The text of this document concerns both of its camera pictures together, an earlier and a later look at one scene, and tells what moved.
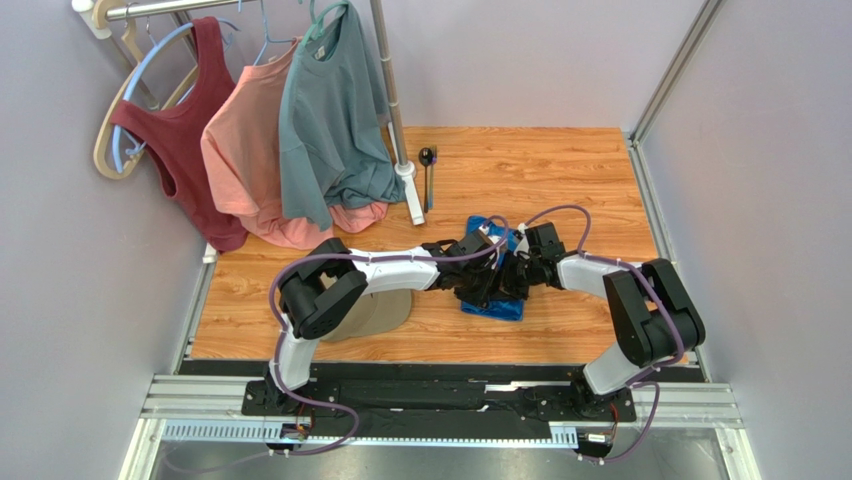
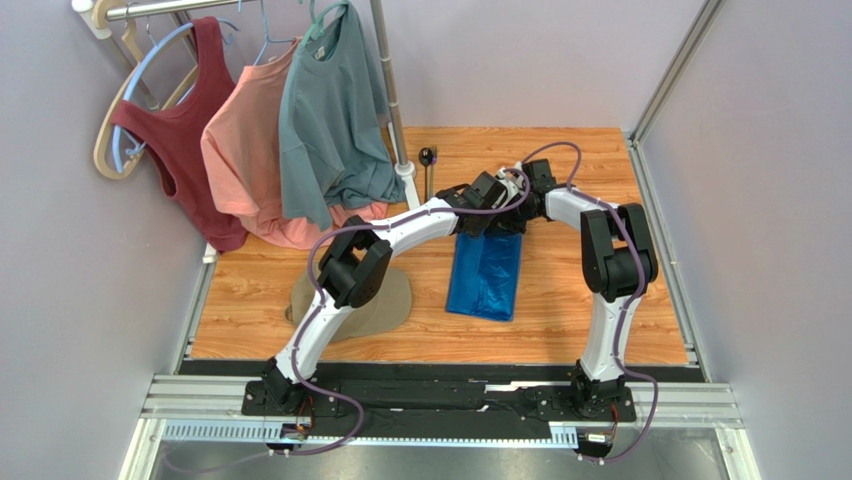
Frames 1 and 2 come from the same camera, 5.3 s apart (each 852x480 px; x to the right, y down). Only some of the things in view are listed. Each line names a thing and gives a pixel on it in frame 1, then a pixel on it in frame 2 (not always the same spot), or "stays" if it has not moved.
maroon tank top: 173,138 stays
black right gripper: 517,271 -> 519,217
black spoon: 425,157 stays
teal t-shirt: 335,141 stays
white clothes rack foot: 407,172 stays
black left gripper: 482,297 -> 478,231
